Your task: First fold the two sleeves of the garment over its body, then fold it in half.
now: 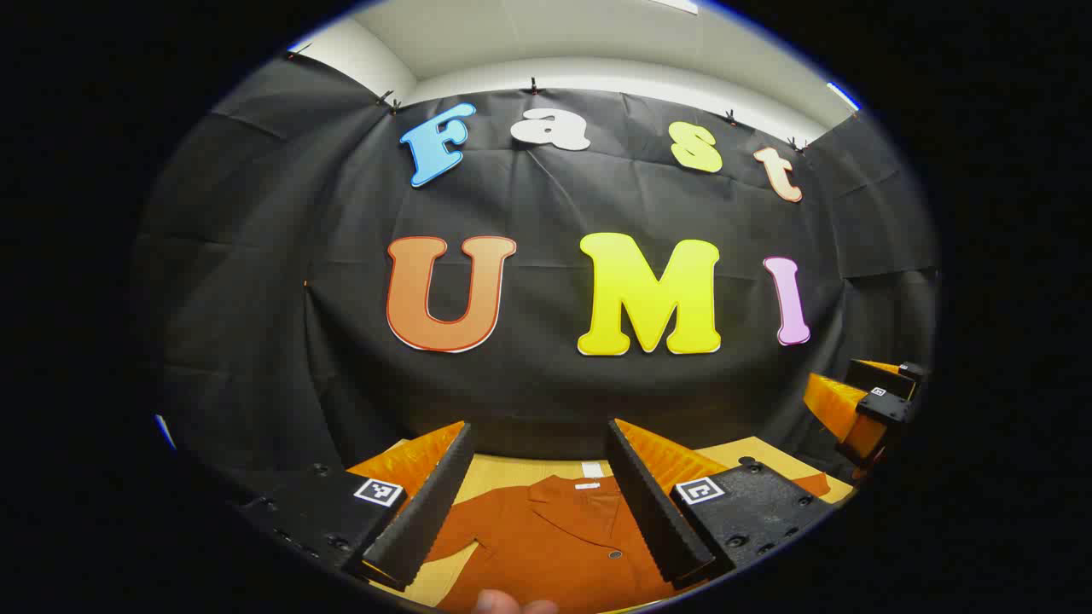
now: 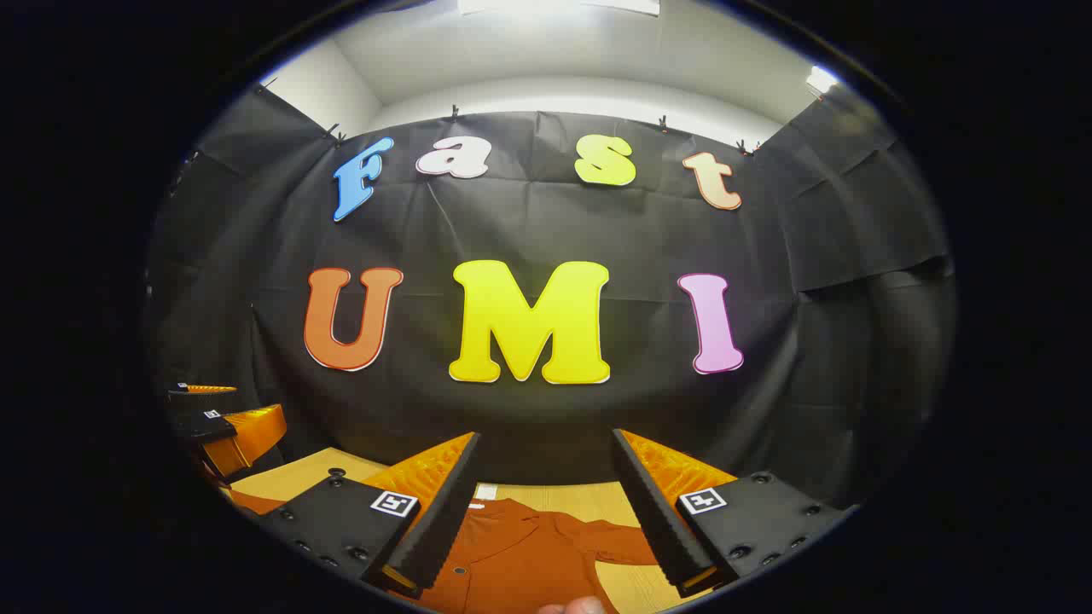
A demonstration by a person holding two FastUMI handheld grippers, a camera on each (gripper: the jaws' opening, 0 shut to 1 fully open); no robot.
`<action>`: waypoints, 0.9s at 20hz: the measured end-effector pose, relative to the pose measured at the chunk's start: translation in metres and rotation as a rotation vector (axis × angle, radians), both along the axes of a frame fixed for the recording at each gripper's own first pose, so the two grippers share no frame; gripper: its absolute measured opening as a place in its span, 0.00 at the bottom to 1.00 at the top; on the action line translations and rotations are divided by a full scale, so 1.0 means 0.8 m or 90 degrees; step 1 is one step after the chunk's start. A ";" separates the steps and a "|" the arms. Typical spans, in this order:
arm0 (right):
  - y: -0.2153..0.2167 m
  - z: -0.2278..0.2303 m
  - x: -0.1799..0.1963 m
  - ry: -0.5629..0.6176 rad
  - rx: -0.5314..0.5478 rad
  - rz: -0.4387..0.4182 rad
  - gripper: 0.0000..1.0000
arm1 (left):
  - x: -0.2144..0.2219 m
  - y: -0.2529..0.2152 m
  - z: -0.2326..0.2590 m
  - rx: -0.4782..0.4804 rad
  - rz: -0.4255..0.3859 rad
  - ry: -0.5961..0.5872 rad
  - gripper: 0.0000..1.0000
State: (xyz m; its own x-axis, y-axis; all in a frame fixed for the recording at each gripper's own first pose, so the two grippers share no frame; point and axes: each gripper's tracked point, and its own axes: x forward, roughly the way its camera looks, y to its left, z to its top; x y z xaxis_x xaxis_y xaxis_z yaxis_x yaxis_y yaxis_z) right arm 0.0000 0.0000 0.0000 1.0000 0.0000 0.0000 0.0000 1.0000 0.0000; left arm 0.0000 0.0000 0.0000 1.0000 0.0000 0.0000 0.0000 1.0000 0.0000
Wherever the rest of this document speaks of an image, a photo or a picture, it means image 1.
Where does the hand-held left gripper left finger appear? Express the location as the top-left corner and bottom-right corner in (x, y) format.
(235, 420), (476, 591)

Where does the black backdrop cloth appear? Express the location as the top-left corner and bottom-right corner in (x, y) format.
(132, 55), (939, 504)

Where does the rust orange button shirt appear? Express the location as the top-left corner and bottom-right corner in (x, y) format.
(422, 472), (833, 614)

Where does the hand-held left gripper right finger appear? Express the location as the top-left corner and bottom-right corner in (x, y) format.
(606, 418), (841, 591)

